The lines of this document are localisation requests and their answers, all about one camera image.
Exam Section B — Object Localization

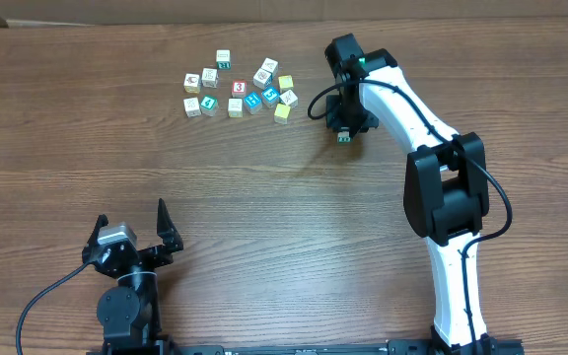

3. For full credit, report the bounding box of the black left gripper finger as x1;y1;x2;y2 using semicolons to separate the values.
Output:
157;198;183;252
86;214;108;247

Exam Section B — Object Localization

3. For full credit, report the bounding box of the white block red drawing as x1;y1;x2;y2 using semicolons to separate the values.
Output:
337;128;352;144

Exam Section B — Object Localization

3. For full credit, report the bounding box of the white-top green-sided block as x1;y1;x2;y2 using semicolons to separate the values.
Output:
280;90;299;108

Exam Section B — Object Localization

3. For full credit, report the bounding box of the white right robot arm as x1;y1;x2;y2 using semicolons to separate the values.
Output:
320;34;492;354

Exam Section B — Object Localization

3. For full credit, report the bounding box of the yellow-top letter P block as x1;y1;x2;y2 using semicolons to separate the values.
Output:
274;104;291;124

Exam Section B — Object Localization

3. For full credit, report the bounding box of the yellow-top wooden block rear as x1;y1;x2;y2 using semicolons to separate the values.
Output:
278;75;294;92

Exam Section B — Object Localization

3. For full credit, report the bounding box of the blue number 5 block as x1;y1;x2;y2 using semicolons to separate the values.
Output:
261;86;280;108

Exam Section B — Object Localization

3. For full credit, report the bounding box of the white-top wooden block rear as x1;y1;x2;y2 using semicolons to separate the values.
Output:
261;57;279;77

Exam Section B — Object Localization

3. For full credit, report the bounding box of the plain wooden picture block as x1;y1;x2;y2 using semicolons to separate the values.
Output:
252;68;273;90

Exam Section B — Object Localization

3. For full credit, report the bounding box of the blue-top wooden block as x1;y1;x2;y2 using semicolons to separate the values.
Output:
244;92;262;114

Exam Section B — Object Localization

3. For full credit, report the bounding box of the red number 3 block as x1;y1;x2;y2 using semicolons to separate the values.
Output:
232;80;247;99

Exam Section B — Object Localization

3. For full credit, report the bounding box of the yellow-framed blue picture block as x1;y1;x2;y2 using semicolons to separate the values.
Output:
228;98;243;118

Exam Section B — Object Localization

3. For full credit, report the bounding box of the butterfly picture wooden block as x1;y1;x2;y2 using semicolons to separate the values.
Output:
183;97;202;117

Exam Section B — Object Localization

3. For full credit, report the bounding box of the green number 4 block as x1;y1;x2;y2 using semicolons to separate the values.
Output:
200;95;219;116

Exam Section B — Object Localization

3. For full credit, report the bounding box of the green letter R block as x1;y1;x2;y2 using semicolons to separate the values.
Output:
216;49;231;70

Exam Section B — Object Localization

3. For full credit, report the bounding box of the leaf picture wooden block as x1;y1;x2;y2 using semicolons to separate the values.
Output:
201;68;219;88

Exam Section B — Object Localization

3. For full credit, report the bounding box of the yellow-sided boot picture block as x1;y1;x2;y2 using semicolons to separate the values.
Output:
183;73;201;94

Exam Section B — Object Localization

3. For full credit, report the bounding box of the cardboard back panel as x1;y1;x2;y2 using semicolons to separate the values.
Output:
0;0;568;27

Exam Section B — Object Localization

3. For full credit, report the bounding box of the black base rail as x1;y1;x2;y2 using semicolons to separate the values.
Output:
87;337;525;355

